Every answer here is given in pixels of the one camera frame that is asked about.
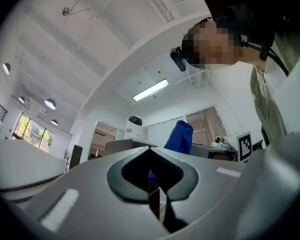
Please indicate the metal ceiling mount disc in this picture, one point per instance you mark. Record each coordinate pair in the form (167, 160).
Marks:
(66, 11)

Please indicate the white camera with black dome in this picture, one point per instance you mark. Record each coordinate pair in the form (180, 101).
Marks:
(133, 132)

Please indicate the person's pale green jacket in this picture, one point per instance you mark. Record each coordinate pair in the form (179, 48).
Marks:
(263, 104)

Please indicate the blue cloth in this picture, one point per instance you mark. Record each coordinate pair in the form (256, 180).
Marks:
(178, 136)

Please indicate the large window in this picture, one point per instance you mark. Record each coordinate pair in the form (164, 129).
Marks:
(32, 134)

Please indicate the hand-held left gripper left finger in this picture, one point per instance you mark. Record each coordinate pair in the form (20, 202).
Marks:
(90, 196)

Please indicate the large dome pendant lamp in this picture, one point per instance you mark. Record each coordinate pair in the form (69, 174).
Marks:
(50, 104)

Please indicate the long fluorescent ceiling light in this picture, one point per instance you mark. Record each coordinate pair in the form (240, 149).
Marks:
(151, 89)

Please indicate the dark brown cabinet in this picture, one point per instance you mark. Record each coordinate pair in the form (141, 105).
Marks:
(76, 156)

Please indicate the small dome pendant lamp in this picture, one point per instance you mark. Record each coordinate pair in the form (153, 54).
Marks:
(54, 122)
(6, 68)
(21, 99)

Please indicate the person's head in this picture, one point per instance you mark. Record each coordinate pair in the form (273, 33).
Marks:
(210, 44)

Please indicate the black head-worn camera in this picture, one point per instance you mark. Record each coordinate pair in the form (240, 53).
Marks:
(178, 58)

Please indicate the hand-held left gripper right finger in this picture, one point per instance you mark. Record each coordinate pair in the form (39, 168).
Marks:
(210, 184)

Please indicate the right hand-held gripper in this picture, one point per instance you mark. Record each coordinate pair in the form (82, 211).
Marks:
(243, 146)

